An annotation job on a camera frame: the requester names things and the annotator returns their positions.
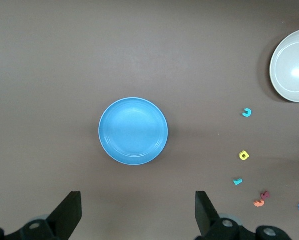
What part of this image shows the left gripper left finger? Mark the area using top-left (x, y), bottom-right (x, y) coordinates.
top-left (0, 191), bottom-right (83, 240)

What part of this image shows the blue plate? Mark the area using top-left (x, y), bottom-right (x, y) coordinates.
top-left (98, 96), bottom-right (170, 167)

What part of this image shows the beige plate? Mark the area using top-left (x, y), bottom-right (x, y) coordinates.
top-left (269, 28), bottom-right (299, 104)

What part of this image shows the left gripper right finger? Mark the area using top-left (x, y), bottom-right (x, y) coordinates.
top-left (194, 191), bottom-right (289, 240)

